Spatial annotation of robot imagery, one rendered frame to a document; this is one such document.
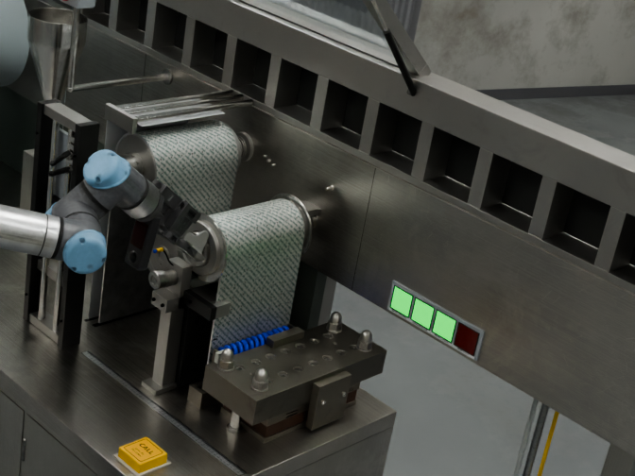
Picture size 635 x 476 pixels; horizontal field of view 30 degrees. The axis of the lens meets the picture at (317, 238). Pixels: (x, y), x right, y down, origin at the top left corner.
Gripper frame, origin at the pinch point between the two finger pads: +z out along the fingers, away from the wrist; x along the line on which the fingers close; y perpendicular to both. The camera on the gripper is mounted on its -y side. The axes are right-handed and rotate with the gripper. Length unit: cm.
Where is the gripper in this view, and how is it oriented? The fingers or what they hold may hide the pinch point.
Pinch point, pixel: (191, 255)
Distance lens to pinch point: 244.4
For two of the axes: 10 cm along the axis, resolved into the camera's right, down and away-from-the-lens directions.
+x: -7.0, -4.0, 5.9
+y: 5.7, -8.1, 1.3
